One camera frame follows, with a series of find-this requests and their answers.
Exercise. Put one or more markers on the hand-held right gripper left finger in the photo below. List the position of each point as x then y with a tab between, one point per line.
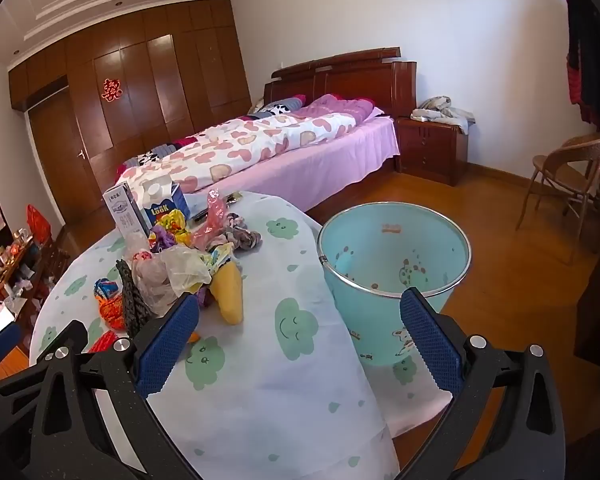
167	345

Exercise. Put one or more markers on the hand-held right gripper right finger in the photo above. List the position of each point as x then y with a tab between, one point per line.
430	340

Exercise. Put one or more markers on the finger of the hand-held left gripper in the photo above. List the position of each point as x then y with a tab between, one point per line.
0	345

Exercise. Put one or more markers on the black studded strip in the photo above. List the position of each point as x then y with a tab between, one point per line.
130	300

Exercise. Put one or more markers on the red plastic bag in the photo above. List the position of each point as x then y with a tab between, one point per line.
102	342

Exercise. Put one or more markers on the orange net bag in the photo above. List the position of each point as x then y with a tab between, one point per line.
111	310

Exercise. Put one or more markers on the clear plastic bag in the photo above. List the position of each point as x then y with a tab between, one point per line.
175	270

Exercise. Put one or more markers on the yellow padded pouch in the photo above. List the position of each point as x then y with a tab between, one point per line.
227	295

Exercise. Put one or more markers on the light blue bucket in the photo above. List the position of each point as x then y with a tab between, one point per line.
380	255

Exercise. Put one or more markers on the yellow plastic wrapper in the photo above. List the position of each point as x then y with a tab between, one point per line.
172	222

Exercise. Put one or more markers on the pink plastic bag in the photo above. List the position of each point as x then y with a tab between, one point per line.
212	220

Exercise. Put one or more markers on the patterned cloth rag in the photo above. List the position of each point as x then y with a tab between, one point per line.
242	235

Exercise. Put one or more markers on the white box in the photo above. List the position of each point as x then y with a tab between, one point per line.
2	322

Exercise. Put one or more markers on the wooden sideboard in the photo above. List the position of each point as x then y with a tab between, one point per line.
10	285

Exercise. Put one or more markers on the glass mug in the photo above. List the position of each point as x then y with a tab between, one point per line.
21	235

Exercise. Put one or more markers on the red gift bag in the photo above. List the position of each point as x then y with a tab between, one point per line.
40	222

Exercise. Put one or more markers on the white milk carton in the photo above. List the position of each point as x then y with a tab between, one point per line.
125	215

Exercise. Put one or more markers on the blue milk carton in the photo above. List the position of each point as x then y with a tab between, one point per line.
162	207

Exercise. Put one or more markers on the wooden nightstand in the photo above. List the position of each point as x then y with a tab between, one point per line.
430	150

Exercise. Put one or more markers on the wooden door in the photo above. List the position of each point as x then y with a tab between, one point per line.
60	160

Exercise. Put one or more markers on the pink bed sheet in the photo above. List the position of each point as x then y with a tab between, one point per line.
320	165

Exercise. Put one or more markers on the wicker chair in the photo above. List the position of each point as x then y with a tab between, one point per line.
555	170

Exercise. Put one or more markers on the heart print duvet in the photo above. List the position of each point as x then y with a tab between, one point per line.
240	145

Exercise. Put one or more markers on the pile of clothes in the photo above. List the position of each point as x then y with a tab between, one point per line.
440	110

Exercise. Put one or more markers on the purple quilt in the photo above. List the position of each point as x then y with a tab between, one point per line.
340	107

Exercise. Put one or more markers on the red paper decoration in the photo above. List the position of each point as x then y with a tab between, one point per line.
112	90

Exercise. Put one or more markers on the wooden wardrobe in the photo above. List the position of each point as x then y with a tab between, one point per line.
140	85

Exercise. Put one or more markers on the wooden bed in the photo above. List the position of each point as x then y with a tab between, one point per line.
350	80

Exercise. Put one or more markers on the red hanging garment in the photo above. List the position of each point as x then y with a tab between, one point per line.
574	85

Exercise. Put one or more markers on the black hanging coat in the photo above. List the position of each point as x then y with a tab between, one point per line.
592	60

